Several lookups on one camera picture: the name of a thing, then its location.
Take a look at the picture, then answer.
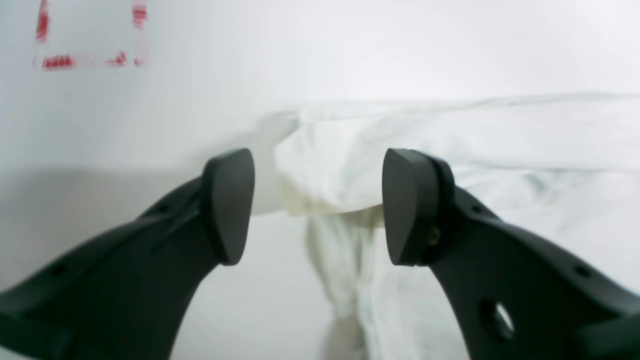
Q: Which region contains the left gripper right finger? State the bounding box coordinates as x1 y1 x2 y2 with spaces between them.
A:
382 148 640 360

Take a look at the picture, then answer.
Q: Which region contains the white t-shirt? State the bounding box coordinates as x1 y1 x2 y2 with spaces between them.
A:
274 93 639 360

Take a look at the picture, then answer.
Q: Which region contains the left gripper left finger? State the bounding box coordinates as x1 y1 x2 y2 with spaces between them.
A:
0 148 255 360

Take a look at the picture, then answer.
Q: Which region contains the red tape rectangle marking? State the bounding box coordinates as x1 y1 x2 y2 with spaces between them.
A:
32 0 150 72

